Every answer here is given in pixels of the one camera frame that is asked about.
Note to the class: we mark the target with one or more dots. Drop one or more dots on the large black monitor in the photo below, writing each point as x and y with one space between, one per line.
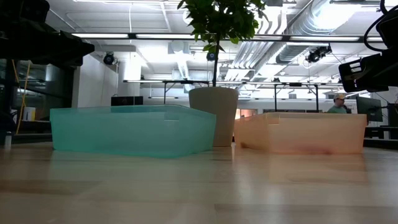
369 109

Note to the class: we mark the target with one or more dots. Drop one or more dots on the small black monitor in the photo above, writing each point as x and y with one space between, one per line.
127 100

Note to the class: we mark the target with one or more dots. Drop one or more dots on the small white bottle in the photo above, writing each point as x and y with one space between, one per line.
8 140

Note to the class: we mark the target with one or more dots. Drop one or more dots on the long ceiling light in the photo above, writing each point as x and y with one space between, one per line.
325 39
374 39
164 36
101 35

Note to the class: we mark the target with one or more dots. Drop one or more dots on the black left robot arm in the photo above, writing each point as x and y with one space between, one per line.
34 37

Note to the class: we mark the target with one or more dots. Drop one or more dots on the person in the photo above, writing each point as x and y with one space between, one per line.
338 105

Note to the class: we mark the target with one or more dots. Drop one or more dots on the translucent orange plastic bin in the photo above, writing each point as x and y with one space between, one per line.
298 133

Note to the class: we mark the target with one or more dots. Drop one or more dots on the round black ceiling device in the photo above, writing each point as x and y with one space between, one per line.
109 58
211 56

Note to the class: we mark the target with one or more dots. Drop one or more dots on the white ribbed plant pot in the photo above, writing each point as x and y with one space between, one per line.
217 112

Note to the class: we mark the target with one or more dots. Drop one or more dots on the translucent green plastic bin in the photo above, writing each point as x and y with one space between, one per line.
133 130

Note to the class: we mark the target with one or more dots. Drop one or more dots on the green leafy plant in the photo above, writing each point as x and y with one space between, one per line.
220 18

